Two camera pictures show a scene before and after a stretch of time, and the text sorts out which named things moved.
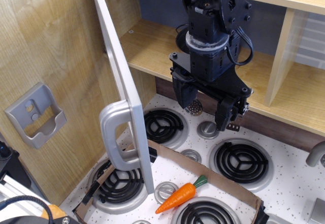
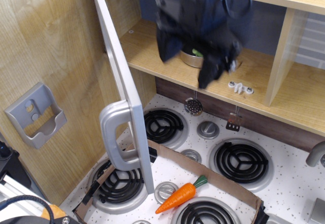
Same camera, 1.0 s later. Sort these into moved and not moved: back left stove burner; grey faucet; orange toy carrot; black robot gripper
Moved: black robot gripper
Not moved: orange toy carrot; grey faucet; back left stove burner
